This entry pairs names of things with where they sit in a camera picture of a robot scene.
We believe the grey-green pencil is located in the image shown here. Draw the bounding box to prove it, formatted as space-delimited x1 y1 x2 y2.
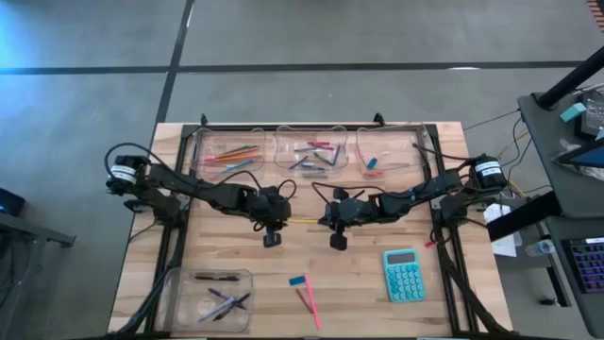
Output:
219 146 251 160

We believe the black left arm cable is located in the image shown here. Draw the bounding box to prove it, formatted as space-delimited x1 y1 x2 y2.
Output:
103 142 164 180

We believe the clear plastic bin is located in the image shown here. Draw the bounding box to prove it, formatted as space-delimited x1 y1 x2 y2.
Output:
191 127 268 177
273 124 350 179
355 123 436 172

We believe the white paper sheet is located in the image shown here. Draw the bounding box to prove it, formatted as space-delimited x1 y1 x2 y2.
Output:
481 201 524 259

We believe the black monitor pole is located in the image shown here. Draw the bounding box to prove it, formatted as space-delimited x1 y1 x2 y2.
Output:
536 46 604 111

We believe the orange pencil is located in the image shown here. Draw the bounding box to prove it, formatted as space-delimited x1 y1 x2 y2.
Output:
203 154 264 166
214 148 261 162

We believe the clear water bottle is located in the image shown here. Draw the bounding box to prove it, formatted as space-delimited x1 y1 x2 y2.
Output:
524 238 556 258

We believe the blue pencil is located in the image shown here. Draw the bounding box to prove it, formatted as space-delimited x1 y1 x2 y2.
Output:
223 159 257 174

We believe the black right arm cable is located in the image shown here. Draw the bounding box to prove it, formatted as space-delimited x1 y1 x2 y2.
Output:
310 181 386 207

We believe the black keyboard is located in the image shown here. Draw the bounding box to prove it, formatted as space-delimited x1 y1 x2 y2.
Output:
562 236 604 295

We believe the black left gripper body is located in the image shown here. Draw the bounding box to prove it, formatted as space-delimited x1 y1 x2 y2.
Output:
243 185 293 250

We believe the teal calculator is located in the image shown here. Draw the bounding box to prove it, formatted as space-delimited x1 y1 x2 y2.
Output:
381 248 428 304

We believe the teal box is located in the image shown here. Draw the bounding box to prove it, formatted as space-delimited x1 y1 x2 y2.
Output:
559 102 588 124

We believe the pink pencil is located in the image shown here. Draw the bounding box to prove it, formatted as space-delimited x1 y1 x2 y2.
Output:
303 274 323 331

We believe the black standing desk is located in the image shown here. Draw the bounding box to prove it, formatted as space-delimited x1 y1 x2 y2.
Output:
485 92 604 339

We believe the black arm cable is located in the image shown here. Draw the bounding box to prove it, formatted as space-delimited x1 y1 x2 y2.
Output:
310 181 386 207
103 142 164 180

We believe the black electronic device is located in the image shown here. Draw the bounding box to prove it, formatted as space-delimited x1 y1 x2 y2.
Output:
579 91 604 142

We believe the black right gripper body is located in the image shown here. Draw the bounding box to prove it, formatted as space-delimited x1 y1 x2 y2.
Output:
318 187 383 252

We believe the silver purple pen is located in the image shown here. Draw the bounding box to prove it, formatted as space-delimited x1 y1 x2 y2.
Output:
196 296 237 324

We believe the crumpled plastic bag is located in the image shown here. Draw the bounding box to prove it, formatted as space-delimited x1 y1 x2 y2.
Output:
558 136 604 183

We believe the computer monitor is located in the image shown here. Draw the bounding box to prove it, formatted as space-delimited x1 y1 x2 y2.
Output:
551 137 604 170

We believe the large clear plastic tray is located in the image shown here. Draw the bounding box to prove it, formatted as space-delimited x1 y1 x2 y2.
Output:
154 267 255 334

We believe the black device blue light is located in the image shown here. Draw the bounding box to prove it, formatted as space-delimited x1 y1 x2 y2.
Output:
0 187 26 218

